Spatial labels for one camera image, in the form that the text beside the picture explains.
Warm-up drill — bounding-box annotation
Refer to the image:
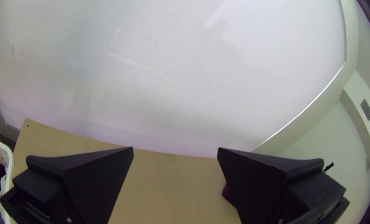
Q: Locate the white light strip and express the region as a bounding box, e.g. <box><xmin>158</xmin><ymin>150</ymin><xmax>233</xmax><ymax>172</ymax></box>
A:
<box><xmin>250</xmin><ymin>61</ymin><xmax>347</xmax><ymax>153</ymax></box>

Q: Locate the white laundry basket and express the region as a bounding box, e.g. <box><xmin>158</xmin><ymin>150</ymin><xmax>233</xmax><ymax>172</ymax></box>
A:
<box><xmin>0</xmin><ymin>132</ymin><xmax>15</xmax><ymax>224</ymax></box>

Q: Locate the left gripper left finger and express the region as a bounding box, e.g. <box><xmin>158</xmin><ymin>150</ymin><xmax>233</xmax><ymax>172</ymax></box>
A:
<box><xmin>12</xmin><ymin>146</ymin><xmax>134</xmax><ymax>224</ymax></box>

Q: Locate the wall air vent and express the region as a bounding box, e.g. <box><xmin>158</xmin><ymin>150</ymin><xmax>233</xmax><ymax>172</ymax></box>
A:
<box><xmin>360</xmin><ymin>98</ymin><xmax>370</xmax><ymax>122</ymax></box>

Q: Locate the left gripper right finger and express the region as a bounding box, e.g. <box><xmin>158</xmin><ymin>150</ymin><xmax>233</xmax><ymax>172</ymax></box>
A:
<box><xmin>217</xmin><ymin>147</ymin><xmax>347</xmax><ymax>224</ymax></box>

